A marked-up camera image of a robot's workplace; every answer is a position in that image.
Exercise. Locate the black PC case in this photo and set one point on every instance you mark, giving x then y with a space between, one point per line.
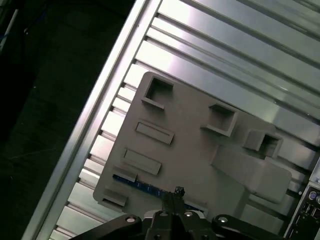
310 212

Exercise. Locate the grey parts rack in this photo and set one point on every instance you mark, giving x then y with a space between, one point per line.
187 150

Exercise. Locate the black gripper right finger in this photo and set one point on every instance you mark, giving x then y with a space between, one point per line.
192 225

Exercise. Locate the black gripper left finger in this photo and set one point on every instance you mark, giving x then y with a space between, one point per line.
160 225

